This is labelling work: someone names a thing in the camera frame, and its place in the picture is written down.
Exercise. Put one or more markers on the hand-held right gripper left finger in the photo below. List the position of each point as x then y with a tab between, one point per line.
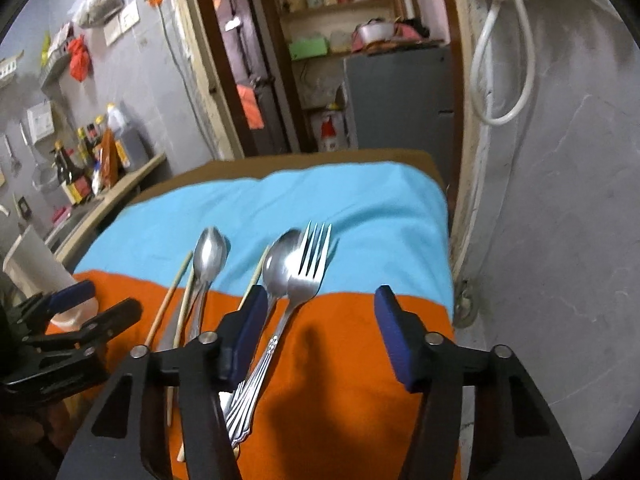
247	332

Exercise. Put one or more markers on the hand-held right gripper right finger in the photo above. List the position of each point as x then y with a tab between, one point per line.
395	340

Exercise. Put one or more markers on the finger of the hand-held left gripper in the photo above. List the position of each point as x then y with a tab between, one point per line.
110	317
70	296

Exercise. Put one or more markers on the white utensil holder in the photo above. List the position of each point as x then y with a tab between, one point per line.
30	265

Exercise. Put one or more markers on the grey metal utensil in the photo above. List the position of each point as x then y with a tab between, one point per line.
168	331

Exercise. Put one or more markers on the steel sink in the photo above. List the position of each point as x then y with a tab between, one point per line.
70	227

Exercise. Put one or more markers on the steel fork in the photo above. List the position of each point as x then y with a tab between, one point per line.
306	287

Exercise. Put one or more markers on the large steel spoon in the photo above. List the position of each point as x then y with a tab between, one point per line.
280	265

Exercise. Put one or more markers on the pink plastic object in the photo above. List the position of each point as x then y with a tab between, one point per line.
62	215

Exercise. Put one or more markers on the small steel spoon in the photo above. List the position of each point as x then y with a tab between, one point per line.
210	257

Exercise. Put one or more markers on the dark soy sauce bottle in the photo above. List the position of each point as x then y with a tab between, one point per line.
70	180

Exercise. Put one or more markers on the blue and white packet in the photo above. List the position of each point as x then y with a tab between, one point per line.
96	177

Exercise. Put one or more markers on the blue and orange cloth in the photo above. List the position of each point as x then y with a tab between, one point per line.
350	210

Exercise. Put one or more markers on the red seasoning packet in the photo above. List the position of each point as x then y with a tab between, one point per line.
108	160

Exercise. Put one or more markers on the hanging metal tool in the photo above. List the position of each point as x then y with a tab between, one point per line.
14	160

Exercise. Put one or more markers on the yellow cap sauce bottle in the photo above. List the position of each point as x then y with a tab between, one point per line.
81	147

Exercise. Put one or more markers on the red cap black bottle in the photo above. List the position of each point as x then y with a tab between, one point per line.
91	140

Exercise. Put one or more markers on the large oil jug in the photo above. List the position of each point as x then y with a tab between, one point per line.
130	142

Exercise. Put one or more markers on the clear bottle yellow cap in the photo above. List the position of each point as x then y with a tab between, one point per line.
101	127

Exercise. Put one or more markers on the red and white plastic bottle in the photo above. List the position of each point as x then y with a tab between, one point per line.
331	127

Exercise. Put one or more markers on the red plastic bag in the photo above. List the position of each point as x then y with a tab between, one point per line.
80	60

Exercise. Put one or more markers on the grey washing machine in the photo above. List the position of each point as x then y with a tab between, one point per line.
400	100

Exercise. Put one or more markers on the yellow packet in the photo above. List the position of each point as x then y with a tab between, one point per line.
45	46

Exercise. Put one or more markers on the dark brown door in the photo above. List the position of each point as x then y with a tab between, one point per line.
235	60

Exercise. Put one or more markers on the green box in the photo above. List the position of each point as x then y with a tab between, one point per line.
307	49

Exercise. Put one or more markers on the metal pot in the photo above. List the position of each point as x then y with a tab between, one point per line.
375	32

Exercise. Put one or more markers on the wooden shelf unit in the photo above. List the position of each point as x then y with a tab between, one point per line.
330	12

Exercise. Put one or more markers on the white wall box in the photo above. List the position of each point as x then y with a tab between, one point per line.
40	121

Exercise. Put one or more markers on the grey wall shelf basket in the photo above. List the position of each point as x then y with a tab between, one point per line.
55	67

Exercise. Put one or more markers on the white wall rack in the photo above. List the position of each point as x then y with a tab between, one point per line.
10	67

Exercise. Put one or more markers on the white wall switch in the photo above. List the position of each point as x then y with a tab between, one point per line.
112	33

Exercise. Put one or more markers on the white wall socket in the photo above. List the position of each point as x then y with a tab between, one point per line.
130	15

